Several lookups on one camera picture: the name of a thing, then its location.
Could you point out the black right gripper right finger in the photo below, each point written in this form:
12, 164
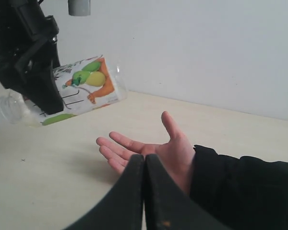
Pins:
167, 207

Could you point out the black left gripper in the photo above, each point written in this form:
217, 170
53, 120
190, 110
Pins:
28, 53

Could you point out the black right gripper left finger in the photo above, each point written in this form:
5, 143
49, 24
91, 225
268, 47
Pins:
122, 207

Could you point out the clear floral-label tea bottle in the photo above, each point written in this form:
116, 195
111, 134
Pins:
84, 86

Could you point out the black-sleeved forearm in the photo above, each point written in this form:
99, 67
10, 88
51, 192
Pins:
244, 193

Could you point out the person's open bare hand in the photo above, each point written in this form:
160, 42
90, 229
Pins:
176, 155

